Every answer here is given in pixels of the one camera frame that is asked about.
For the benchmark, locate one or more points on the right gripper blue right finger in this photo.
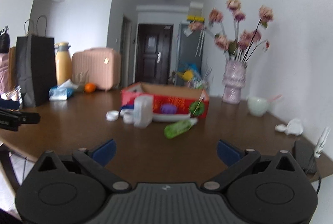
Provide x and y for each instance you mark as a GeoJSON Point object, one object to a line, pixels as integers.
{"type": "Point", "coordinates": [228, 153]}

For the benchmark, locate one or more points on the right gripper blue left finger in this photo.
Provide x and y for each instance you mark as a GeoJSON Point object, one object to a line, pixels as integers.
{"type": "Point", "coordinates": [104, 153]}

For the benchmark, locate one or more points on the white jar lid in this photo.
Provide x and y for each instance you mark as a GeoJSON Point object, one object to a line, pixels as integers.
{"type": "Point", "coordinates": [112, 115]}

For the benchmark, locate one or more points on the green spray bottle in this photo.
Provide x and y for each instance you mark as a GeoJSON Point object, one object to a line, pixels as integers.
{"type": "Point", "coordinates": [176, 129]}

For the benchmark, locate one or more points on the clear plastic jar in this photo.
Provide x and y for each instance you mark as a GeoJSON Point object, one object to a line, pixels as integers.
{"type": "Point", "coordinates": [143, 111]}

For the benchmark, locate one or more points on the snack packets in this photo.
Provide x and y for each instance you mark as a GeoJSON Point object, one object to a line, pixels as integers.
{"type": "Point", "coordinates": [11, 96]}

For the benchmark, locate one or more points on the small white container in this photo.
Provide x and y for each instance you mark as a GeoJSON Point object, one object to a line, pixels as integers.
{"type": "Point", "coordinates": [127, 115]}

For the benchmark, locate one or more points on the light green bowl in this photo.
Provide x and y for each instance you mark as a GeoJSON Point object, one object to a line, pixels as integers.
{"type": "Point", "coordinates": [257, 106]}

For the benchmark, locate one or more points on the blue tissue pack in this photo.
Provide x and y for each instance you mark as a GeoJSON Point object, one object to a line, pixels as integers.
{"type": "Point", "coordinates": [62, 92]}

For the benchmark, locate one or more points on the black paper bag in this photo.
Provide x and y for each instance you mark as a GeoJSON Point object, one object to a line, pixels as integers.
{"type": "Point", "coordinates": [35, 66]}

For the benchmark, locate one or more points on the orange fruit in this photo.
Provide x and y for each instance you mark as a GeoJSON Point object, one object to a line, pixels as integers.
{"type": "Point", "coordinates": [90, 88]}

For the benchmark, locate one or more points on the pink spoon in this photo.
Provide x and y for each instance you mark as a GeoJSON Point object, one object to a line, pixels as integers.
{"type": "Point", "coordinates": [274, 98]}

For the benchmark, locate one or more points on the crumpled white tissue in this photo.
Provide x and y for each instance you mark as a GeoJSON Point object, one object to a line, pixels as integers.
{"type": "Point", "coordinates": [294, 127]}

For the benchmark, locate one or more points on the yellow thermos bottle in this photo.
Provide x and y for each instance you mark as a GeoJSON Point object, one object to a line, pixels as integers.
{"type": "Point", "coordinates": [63, 62]}

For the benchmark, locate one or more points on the black smartphone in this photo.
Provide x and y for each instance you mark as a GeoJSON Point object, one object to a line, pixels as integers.
{"type": "Point", "coordinates": [303, 153]}

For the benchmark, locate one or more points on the purple textured vase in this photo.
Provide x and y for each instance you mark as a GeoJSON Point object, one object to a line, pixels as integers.
{"type": "Point", "coordinates": [234, 80]}

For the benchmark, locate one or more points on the clear drinking glass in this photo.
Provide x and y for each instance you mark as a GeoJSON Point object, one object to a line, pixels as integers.
{"type": "Point", "coordinates": [80, 79]}

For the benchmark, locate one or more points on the red cardboard box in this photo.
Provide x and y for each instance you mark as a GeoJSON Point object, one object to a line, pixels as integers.
{"type": "Point", "coordinates": [185, 100]}

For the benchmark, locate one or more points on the yellow blue clutter pile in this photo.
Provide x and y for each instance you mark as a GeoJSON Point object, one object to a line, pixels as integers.
{"type": "Point", "coordinates": [191, 77]}

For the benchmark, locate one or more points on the pink suitcase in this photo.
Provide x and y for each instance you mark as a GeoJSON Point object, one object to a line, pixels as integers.
{"type": "Point", "coordinates": [103, 65]}

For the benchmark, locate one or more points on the dried pink roses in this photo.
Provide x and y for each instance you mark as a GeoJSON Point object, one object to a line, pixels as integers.
{"type": "Point", "coordinates": [242, 46]}

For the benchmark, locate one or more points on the grey refrigerator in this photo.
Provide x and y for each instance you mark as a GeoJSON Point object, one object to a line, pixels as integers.
{"type": "Point", "coordinates": [189, 49]}

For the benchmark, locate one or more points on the dark brown door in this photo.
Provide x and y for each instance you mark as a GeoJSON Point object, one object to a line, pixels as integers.
{"type": "Point", "coordinates": [154, 43]}

